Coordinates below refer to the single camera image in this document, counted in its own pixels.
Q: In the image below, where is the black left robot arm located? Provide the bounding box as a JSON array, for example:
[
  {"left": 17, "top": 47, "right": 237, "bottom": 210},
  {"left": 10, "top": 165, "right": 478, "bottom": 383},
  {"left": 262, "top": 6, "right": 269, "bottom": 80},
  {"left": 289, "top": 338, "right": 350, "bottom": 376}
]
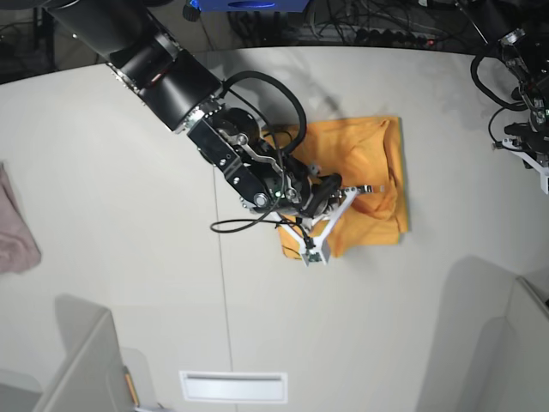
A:
[{"left": 455, "top": 1, "right": 548, "bottom": 167}]

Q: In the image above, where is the grey left bin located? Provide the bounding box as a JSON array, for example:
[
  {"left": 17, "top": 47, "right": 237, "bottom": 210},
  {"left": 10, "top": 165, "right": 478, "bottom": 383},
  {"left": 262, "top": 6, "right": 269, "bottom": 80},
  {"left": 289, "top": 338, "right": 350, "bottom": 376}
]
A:
[{"left": 33, "top": 309, "right": 135, "bottom": 412}]

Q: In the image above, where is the grey bin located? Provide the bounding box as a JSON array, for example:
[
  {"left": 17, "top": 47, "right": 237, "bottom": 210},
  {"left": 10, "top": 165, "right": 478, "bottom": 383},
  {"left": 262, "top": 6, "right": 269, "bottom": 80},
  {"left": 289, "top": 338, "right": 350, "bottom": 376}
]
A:
[
  {"left": 500, "top": 279, "right": 548, "bottom": 411},
  {"left": 33, "top": 309, "right": 135, "bottom": 412}
]

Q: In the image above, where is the black power strip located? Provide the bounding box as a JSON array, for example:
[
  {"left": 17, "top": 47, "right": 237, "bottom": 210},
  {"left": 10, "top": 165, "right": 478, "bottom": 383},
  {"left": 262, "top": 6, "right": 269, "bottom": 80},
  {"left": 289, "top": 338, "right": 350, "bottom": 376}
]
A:
[{"left": 353, "top": 28, "right": 436, "bottom": 49}]

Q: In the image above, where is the pink cloth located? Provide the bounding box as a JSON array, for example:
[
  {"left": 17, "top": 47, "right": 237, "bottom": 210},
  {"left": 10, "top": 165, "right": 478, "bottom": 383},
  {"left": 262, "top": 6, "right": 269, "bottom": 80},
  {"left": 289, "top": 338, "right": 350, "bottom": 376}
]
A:
[{"left": 1, "top": 164, "right": 41, "bottom": 274}]

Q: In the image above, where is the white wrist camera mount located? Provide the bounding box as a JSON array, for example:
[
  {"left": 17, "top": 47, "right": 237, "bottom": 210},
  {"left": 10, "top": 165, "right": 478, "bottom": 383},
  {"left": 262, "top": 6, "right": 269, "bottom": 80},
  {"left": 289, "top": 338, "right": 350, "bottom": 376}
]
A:
[
  {"left": 492, "top": 138, "right": 548, "bottom": 195},
  {"left": 268, "top": 185, "right": 385, "bottom": 266}
]

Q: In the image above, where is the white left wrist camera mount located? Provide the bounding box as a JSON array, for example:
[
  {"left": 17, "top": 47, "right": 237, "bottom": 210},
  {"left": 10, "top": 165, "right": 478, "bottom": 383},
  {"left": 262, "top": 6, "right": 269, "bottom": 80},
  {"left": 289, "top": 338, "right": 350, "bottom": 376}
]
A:
[{"left": 492, "top": 138, "right": 548, "bottom": 195}]

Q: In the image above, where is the white table slot plate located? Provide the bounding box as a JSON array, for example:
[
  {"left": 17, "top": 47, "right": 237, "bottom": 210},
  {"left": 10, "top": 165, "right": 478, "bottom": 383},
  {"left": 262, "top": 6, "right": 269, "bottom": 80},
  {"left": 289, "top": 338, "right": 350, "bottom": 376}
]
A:
[{"left": 179, "top": 371, "right": 288, "bottom": 404}]

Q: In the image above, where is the grey right bin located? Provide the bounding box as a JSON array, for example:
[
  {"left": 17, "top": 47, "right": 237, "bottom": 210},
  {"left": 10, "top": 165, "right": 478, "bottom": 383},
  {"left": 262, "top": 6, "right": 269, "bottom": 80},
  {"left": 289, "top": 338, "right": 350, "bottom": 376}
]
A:
[{"left": 500, "top": 279, "right": 548, "bottom": 411}]

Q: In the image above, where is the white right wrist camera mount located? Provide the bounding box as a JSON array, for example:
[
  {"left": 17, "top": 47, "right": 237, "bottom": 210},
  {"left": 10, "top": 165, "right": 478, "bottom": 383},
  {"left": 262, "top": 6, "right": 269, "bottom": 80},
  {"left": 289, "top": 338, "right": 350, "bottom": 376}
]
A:
[{"left": 268, "top": 185, "right": 385, "bottom": 266}]

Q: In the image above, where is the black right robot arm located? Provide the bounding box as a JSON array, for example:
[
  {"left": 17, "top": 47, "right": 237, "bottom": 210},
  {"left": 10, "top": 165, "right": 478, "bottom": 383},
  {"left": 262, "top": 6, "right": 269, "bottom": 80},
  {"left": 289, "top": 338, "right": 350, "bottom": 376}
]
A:
[{"left": 44, "top": 1, "right": 342, "bottom": 233}]

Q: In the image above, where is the orange T-shirt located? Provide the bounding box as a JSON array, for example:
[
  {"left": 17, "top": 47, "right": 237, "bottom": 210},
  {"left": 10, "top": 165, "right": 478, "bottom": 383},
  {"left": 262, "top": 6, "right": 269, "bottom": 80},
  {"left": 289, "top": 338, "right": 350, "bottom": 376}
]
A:
[{"left": 293, "top": 116, "right": 408, "bottom": 258}]

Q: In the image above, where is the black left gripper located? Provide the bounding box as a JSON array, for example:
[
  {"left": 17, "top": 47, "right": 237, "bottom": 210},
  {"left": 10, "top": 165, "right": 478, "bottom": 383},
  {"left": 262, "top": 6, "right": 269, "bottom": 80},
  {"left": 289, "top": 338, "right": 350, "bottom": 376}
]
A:
[{"left": 504, "top": 123, "right": 548, "bottom": 162}]

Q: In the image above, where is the orange pencil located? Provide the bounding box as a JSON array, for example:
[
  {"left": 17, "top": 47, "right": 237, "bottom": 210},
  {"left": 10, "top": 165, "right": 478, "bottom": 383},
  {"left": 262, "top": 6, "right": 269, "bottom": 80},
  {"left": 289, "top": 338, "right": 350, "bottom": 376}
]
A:
[{"left": 124, "top": 367, "right": 140, "bottom": 407}]

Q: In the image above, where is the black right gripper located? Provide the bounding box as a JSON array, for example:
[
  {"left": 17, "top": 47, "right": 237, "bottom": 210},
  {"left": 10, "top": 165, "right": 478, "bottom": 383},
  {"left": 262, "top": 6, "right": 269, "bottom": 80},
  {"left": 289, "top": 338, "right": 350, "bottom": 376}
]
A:
[{"left": 282, "top": 165, "right": 342, "bottom": 218}]

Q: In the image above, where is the purple device with blue oval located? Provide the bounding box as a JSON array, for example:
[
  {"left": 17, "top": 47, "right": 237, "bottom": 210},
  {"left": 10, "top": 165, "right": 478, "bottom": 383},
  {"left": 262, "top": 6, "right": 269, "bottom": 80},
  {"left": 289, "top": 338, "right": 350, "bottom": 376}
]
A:
[{"left": 197, "top": 0, "right": 309, "bottom": 13}]

